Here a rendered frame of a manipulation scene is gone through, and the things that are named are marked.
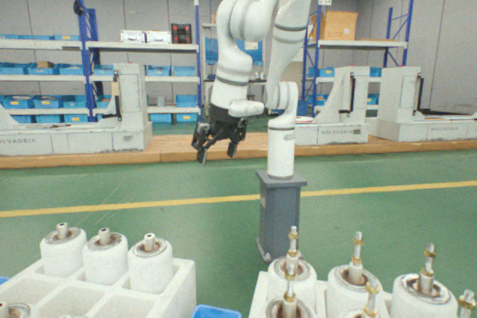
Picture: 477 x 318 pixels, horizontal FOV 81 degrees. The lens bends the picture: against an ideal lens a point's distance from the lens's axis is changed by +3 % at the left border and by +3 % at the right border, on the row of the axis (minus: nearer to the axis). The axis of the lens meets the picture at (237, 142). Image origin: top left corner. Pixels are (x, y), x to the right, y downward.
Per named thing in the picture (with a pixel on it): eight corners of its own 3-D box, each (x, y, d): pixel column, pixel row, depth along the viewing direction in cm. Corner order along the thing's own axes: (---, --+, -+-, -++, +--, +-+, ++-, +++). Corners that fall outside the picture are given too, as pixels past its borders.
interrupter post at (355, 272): (346, 275, 55) (348, 259, 54) (359, 276, 54) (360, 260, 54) (349, 282, 52) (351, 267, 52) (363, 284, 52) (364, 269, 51)
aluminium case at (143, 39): (127, 46, 495) (126, 35, 491) (149, 47, 499) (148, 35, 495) (121, 42, 453) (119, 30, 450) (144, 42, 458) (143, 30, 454)
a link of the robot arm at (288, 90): (293, 81, 98) (291, 130, 101) (267, 81, 97) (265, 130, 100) (302, 81, 89) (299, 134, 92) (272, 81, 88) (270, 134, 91)
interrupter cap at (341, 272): (331, 265, 58) (331, 262, 58) (370, 269, 56) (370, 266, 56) (337, 291, 50) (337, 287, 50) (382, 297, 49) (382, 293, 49)
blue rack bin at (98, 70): (101, 77, 505) (100, 64, 501) (123, 77, 511) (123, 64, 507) (91, 75, 456) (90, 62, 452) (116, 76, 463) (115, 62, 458)
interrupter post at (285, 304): (284, 308, 46) (285, 291, 46) (298, 314, 45) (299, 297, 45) (279, 318, 44) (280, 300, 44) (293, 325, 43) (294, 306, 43)
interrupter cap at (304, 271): (278, 255, 61) (278, 252, 61) (314, 264, 58) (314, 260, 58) (268, 276, 54) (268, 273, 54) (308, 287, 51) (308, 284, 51)
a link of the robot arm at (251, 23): (262, 21, 48) (289, -24, 54) (216, 11, 50) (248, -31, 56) (262, 53, 54) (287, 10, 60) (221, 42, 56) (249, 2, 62)
